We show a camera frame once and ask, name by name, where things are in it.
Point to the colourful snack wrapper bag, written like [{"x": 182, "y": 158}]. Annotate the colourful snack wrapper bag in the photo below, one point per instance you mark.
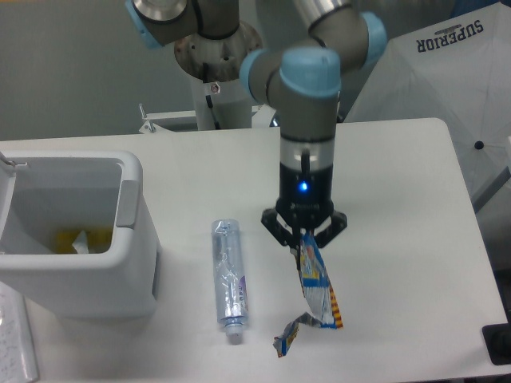
[{"x": 318, "y": 292}]

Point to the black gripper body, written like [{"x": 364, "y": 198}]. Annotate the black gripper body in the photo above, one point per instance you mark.
[{"x": 304, "y": 198}]

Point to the black device at table edge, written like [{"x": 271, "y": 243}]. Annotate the black device at table edge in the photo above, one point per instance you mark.
[{"x": 497, "y": 340}]

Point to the white plastic trash can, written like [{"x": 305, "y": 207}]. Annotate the white plastic trash can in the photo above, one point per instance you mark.
[{"x": 47, "y": 191}]

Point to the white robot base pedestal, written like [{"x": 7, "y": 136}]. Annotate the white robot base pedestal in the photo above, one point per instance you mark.
[{"x": 213, "y": 68}]

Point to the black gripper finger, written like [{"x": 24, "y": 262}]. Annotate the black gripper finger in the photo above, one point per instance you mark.
[
  {"x": 280, "y": 233},
  {"x": 338, "y": 223}
]

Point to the crushed clear plastic bottle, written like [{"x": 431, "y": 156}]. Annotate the crushed clear plastic bottle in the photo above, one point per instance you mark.
[{"x": 229, "y": 279}]

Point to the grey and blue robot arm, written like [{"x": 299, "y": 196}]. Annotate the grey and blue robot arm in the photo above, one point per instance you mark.
[{"x": 301, "y": 83}]

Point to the white metal bracket with bolts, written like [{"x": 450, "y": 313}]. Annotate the white metal bracket with bolts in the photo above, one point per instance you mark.
[{"x": 182, "y": 121}]

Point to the white umbrella with lettering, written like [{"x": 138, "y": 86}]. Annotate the white umbrella with lettering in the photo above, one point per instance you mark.
[{"x": 457, "y": 71}]

